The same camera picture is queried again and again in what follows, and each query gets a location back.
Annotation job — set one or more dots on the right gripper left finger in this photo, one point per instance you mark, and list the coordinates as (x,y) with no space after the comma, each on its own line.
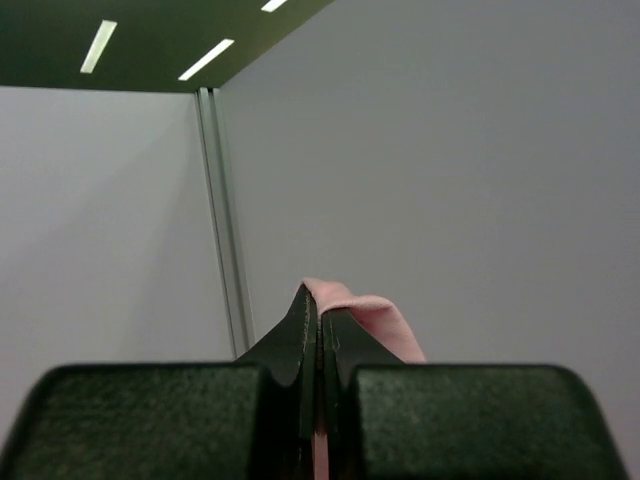
(250,418)

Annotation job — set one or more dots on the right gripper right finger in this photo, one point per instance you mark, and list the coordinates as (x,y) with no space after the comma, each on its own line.
(387,419)

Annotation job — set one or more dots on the pink t shirt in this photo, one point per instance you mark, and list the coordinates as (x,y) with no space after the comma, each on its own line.
(382,320)

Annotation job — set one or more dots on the ceiling light strip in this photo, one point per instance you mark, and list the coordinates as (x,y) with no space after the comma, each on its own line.
(272,5)
(98,46)
(206,59)

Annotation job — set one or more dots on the right aluminium frame post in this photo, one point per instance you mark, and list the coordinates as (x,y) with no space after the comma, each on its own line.
(221,193)

